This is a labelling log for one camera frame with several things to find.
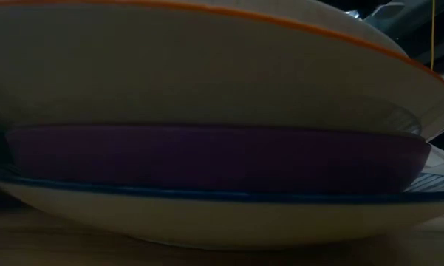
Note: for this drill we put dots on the blue striped white plate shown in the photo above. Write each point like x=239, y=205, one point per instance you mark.
x=207, y=221

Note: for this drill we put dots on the white striped dish towel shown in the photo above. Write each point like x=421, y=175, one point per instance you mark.
x=441, y=162

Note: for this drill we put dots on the orange patterned plate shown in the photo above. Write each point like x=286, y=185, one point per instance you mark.
x=207, y=74

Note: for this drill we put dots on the purple plate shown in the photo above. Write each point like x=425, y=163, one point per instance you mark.
x=207, y=159

